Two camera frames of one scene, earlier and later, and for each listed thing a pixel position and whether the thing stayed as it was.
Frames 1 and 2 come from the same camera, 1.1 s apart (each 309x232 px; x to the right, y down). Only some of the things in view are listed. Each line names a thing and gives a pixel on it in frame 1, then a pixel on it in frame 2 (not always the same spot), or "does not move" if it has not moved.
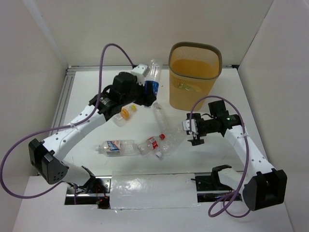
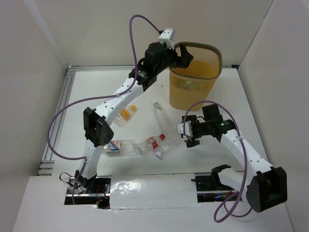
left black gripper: (147, 97) -> (178, 59)
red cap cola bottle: (150, 144) does not move
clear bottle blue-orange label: (118, 148) does not move
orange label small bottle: (124, 114) does not move
